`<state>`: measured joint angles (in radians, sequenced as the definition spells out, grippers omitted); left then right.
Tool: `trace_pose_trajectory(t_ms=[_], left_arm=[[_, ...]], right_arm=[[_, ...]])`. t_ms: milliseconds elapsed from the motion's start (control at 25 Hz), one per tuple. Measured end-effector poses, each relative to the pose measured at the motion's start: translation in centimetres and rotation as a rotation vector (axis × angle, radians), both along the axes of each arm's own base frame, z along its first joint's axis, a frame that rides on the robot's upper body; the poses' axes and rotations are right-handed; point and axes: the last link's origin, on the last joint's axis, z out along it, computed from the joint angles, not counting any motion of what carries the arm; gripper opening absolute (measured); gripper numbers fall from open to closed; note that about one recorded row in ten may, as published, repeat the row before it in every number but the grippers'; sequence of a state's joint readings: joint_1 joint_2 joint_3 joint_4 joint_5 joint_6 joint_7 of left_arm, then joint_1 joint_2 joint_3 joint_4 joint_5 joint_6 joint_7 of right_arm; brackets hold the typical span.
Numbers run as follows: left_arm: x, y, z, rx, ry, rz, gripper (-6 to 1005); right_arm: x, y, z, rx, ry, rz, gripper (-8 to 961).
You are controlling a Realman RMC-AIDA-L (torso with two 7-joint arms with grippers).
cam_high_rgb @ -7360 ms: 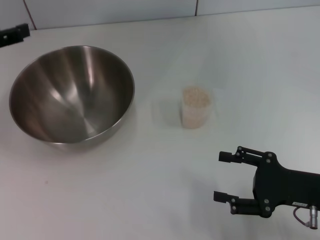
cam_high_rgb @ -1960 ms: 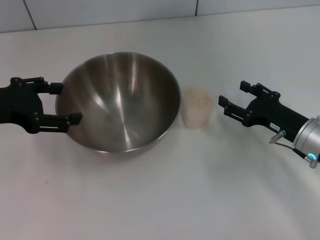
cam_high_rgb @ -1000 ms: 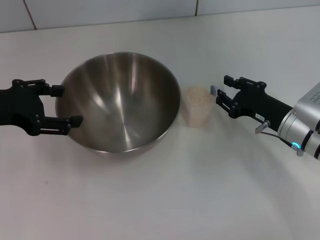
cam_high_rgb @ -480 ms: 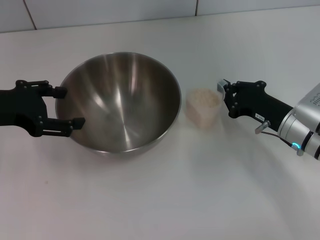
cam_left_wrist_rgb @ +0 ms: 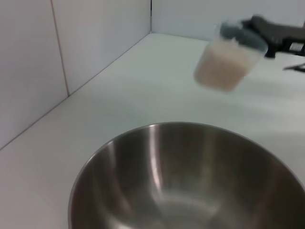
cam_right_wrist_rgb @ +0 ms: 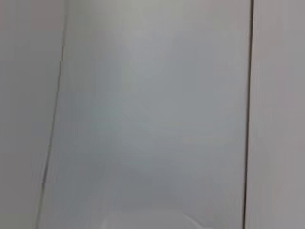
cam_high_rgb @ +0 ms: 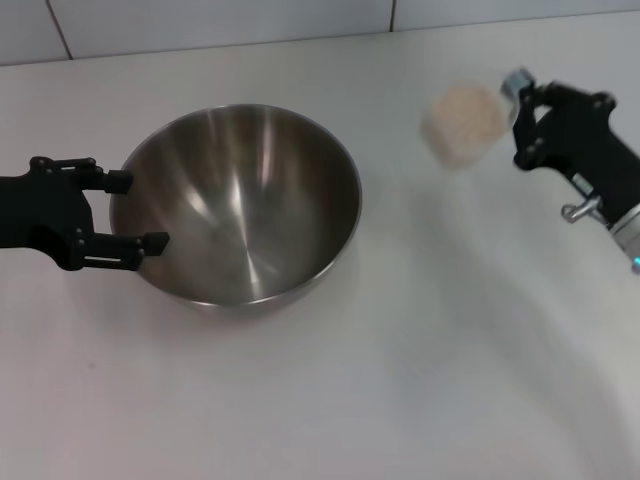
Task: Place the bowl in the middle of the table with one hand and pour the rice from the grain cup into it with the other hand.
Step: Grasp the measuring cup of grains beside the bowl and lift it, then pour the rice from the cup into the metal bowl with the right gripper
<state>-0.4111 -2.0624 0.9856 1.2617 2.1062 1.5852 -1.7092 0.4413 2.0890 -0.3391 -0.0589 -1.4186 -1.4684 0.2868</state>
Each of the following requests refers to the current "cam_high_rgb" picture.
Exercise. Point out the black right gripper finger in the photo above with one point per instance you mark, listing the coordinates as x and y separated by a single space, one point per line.
525 125
565 95

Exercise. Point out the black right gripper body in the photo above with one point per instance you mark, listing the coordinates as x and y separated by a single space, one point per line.
585 145

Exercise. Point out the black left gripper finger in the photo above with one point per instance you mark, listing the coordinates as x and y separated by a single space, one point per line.
155 244
120 182

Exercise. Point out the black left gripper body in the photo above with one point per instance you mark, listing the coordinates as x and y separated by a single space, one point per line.
35 210

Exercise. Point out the plastic cup of grains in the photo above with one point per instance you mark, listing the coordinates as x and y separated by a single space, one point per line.
465 120

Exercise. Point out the large stainless steel bowl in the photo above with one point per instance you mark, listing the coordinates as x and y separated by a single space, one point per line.
240 210

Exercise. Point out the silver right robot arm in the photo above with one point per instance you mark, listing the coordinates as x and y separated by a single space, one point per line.
631 230

